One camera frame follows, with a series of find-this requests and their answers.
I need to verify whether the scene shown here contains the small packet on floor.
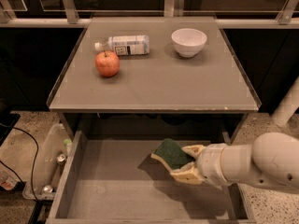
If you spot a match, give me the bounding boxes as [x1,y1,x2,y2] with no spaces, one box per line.
[0,171,17,190]

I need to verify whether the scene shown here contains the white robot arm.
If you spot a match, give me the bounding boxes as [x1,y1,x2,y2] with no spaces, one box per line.
[170,133,299,193]

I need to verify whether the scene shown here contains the metal railing frame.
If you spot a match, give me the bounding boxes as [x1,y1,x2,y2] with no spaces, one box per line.
[0,0,299,29]

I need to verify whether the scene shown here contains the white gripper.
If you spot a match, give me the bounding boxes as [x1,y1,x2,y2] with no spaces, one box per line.
[170,143,232,186]

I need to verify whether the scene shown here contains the clear plastic water bottle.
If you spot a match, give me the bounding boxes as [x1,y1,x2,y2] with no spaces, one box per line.
[94,35,150,56]

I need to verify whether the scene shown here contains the black cable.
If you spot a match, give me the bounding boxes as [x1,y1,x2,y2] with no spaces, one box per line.
[0,123,40,203]

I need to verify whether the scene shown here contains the red apple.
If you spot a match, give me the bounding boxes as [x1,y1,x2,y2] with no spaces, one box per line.
[95,50,120,77]

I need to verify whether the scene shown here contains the green capped bottle in bin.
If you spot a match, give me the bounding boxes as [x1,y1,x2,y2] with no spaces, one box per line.
[64,139,72,155]

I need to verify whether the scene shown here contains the clear plastic storage bin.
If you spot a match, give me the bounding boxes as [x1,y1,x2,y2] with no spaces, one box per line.
[22,124,70,201]

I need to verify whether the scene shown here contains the white angled support pole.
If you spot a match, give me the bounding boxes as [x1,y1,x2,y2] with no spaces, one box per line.
[271,77,299,127]

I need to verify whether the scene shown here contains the silver can upper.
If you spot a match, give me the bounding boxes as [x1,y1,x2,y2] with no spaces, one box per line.
[56,153,67,165]

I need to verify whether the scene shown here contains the green and yellow sponge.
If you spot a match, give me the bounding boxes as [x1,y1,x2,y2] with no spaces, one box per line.
[150,138,195,172]

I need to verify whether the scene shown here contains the grey cabinet with top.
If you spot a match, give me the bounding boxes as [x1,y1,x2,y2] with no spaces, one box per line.
[46,15,262,142]

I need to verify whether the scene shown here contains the silver can lower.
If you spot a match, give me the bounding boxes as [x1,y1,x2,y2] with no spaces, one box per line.
[42,185,54,193]

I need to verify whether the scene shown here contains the grey open top drawer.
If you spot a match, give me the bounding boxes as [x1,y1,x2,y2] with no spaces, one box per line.
[46,132,257,224]

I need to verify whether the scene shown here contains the silver can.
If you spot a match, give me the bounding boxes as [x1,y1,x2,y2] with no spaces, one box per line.
[56,153,67,165]
[42,185,54,193]

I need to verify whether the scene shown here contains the white ceramic bowl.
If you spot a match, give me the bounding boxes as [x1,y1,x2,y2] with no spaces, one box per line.
[171,28,207,58]

